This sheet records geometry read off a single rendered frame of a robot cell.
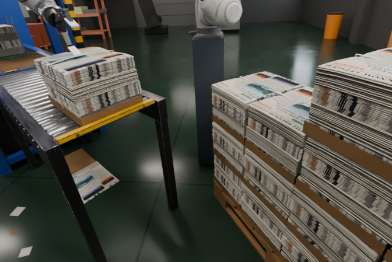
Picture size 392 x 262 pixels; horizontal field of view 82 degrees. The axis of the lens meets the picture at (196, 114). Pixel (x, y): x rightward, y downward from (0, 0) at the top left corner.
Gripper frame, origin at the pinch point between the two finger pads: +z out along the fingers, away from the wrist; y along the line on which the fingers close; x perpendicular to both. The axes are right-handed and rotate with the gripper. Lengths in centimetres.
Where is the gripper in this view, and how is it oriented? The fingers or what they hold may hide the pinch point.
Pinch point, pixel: (76, 40)
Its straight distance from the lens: 111.3
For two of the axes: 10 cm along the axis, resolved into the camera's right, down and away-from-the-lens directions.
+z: 6.8, 6.6, -3.3
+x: -6.7, 3.8, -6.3
